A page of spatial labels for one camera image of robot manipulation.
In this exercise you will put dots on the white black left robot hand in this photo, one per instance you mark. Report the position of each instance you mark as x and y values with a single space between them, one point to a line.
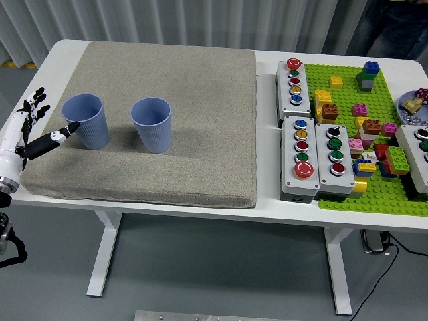
10 160

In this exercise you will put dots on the blue ribbed plastic cup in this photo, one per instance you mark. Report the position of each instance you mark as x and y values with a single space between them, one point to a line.
154 133
90 130

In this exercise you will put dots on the white table leg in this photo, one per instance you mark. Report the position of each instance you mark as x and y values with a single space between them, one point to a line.
103 254
337 274

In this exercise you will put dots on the grey-brown fabric mat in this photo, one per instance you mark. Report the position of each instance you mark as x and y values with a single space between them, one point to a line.
187 133

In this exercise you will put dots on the white pleated curtain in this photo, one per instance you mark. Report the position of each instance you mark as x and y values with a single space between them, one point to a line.
200 20

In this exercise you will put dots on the grey five-button box, large red mushroom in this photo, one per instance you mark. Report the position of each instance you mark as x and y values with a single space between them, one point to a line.
289 182

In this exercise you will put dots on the grey five-button box, small red mushroom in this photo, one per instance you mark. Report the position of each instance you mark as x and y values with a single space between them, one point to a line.
301 107

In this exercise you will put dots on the brown brick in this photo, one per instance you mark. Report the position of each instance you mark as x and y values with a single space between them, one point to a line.
330 112
371 127

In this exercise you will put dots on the small yellow brick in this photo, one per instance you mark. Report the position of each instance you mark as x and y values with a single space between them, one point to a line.
336 82

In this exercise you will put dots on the grey button box, black knob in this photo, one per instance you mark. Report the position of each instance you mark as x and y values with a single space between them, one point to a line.
347 182

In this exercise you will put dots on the green studded baseplate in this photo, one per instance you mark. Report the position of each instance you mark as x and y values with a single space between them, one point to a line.
347 97

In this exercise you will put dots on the pink brick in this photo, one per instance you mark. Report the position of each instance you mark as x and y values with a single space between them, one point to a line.
389 129
355 147
360 110

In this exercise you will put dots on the yellow grey brick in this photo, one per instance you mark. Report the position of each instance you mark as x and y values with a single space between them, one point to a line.
360 186

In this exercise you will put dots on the blue yellow brick stack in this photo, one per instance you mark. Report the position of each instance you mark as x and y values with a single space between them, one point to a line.
365 167

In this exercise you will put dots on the blue green grey brick tower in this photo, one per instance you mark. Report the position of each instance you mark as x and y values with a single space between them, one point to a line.
368 77

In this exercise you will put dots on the red brick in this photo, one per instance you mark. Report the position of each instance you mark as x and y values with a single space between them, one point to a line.
380 152

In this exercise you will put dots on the grey power adapter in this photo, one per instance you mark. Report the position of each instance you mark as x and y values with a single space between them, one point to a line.
374 242

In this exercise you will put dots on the green brick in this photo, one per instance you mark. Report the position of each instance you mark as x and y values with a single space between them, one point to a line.
398 160

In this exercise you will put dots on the white button box, black base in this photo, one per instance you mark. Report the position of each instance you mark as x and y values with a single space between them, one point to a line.
411 147

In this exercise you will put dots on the brass fitting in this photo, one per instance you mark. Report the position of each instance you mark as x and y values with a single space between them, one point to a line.
412 105

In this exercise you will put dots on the person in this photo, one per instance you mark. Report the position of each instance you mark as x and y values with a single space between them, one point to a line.
394 30

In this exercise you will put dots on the blue plate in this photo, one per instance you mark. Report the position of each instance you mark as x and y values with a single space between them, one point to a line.
424 113

